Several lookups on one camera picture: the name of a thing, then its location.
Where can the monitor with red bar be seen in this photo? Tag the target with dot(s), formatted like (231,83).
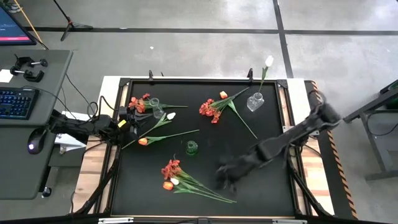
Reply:
(12,28)

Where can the yellow label tag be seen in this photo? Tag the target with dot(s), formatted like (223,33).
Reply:
(122,123)

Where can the silver bracket plate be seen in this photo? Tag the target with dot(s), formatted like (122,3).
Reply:
(115,220)
(289,221)

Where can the grey desk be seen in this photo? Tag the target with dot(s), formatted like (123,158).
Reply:
(46,93)

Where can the black keyboard blue backlight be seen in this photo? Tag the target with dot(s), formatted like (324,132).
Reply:
(15,102)

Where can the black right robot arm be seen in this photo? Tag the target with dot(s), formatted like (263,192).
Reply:
(298,132)

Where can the white paper note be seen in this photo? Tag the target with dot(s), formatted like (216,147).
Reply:
(5,76)

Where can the white artificial tulip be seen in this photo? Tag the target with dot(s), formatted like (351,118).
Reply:
(269,61)
(174,181)
(170,116)

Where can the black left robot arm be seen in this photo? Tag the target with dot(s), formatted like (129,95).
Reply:
(77,126)

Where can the clear glass carafe vase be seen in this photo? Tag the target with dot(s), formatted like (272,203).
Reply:
(157,110)

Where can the orange artificial tulip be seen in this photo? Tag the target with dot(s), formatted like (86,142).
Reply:
(143,141)
(168,186)
(223,95)

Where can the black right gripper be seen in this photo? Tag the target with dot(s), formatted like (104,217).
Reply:
(239,166)

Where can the red artificial flower bunch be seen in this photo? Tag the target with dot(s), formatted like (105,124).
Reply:
(140,105)
(171,169)
(209,109)

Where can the black side table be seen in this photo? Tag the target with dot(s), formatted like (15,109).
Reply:
(370,107)

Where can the black computer mouse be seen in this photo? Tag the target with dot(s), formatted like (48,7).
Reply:
(36,140)

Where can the hazard striped black beam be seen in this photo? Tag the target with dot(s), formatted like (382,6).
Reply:
(339,174)

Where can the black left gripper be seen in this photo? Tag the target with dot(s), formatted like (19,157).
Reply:
(129,116)

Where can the green ribbed glass vase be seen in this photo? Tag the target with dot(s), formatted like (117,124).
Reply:
(191,148)

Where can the black C-clamp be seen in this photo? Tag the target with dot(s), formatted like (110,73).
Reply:
(34,76)
(23,60)

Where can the clear faceted glass vase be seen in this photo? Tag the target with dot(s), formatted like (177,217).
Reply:
(255,104)

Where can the black tripod stand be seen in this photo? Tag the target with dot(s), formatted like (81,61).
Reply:
(71,23)

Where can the black aluminium table frame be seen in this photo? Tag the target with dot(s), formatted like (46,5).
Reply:
(202,80)

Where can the black table edge clamp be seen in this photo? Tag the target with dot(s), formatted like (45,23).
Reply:
(151,76)
(250,75)

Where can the black round knob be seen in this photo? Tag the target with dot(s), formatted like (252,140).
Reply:
(46,192)

